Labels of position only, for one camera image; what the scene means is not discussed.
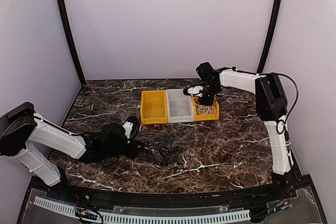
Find black cable tangle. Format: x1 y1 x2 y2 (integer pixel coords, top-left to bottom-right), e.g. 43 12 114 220
102 132 184 169

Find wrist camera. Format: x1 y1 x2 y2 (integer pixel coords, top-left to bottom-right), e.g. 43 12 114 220
123 115 141 140
183 85 204 97

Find small circuit board wires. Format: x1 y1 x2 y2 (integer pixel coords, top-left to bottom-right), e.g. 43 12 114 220
75 202 106 224

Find white slotted cable duct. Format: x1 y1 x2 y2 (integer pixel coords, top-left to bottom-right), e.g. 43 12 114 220
34 196 250 223

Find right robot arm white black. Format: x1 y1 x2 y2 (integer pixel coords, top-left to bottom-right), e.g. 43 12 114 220
188 62 293 176

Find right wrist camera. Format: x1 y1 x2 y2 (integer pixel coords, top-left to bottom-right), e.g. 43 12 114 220
183 85 204 97

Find black frame post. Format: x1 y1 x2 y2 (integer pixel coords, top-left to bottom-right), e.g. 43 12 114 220
57 0 86 85
256 0 281 73

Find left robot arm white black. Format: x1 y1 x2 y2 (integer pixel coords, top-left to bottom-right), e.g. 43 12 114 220
1 102 144 201

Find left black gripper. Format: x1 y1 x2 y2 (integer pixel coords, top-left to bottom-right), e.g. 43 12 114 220
103 138 144 160

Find yellow bin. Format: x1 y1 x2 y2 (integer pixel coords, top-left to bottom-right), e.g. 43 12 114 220
140 90 168 125
191 96 219 122

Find left black frame post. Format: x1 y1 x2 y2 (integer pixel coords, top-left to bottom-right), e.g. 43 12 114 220
57 0 86 85

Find right black frame post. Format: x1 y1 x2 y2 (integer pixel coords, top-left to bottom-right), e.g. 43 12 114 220
256 0 281 73

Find black front rail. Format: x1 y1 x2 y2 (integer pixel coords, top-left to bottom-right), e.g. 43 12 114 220
47 184 297 209

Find white translucent bin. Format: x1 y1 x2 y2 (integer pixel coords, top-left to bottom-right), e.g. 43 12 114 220
165 89 194 123

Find yellow bin front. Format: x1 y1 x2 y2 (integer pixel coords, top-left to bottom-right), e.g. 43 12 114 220
191 96 219 122

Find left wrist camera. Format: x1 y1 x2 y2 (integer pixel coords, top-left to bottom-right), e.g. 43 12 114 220
123 115 141 140

